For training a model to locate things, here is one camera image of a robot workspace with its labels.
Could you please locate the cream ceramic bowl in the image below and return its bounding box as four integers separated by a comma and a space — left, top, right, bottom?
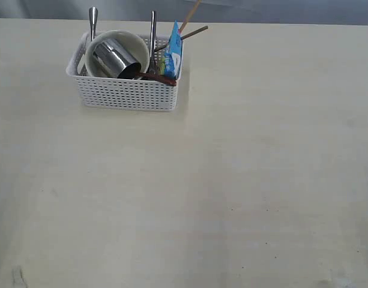
85, 30, 149, 77

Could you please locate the dark red wooden spoon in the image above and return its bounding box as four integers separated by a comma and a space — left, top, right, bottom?
135, 72, 177, 86

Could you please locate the light wooden chopstick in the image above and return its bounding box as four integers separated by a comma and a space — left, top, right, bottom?
179, 0, 201, 33

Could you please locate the white perforated plastic basket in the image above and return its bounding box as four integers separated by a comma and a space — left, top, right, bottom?
66, 32, 178, 112

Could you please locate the shiny stainless steel cup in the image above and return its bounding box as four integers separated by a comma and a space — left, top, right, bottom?
93, 39, 142, 79

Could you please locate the blue snack packet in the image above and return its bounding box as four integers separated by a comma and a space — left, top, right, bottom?
158, 21, 182, 80

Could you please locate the steel cutlery handle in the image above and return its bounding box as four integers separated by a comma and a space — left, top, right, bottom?
88, 7, 98, 41
148, 10, 157, 74

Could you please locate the dark-tipped wooden chopstick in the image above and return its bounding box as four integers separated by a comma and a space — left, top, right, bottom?
155, 26, 208, 52

